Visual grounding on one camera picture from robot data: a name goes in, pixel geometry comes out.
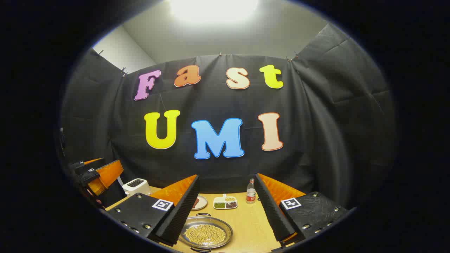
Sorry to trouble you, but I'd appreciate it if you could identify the pile of yellow soybeans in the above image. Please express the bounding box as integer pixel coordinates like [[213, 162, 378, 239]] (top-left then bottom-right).
[[184, 224, 227, 246]]

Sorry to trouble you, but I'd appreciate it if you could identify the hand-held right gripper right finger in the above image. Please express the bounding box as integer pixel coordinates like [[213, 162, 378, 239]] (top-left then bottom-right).
[[255, 173, 352, 252]]

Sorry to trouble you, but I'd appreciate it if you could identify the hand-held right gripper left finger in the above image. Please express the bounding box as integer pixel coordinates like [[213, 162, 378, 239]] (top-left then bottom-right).
[[105, 175, 200, 246]]

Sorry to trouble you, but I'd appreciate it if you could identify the clear plastic water bottle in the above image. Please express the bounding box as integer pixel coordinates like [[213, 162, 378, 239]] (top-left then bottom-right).
[[246, 178, 256, 204]]

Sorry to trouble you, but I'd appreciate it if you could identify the white toaster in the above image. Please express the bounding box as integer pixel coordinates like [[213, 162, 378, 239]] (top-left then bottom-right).
[[122, 178, 152, 196]]

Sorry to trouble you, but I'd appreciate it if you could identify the white divided dish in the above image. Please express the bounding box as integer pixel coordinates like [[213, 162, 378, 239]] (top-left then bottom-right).
[[213, 194, 238, 210]]

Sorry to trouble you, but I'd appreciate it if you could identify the steel pot with black handles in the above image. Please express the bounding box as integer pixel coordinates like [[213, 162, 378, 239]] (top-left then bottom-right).
[[178, 213, 233, 253]]

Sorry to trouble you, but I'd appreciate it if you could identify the ceiling light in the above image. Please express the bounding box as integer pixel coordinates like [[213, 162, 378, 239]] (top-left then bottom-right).
[[169, 0, 261, 23]]

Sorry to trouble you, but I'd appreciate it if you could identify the round white plate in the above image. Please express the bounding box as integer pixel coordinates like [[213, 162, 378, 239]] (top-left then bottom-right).
[[192, 195, 208, 210]]

